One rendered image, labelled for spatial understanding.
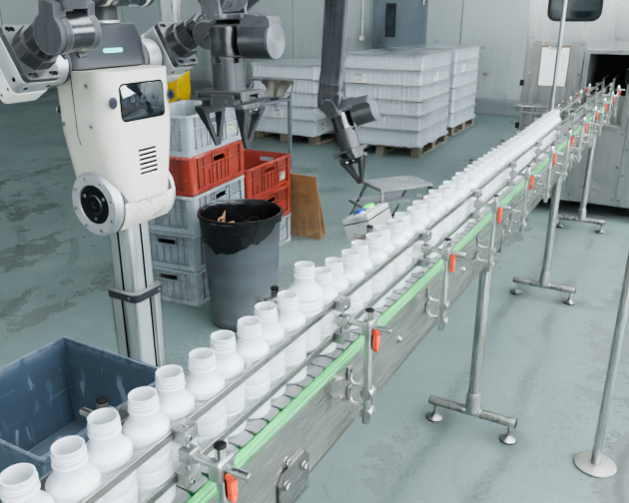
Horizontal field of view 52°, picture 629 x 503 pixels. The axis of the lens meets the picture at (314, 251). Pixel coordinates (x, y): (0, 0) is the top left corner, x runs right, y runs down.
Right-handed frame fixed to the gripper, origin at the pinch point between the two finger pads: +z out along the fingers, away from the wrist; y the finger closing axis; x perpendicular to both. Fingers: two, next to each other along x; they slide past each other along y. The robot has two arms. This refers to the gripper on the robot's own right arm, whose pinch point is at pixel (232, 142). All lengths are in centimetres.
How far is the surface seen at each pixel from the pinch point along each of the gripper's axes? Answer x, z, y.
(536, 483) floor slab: 114, 141, 45
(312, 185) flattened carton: 306, 95, -154
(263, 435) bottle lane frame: -23, 41, 20
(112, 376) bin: -9, 51, -28
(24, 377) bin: -20, 49, -42
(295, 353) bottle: -8.7, 33.9, 17.2
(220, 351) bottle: -26.2, 25.5, 14.8
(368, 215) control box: 56, 28, 2
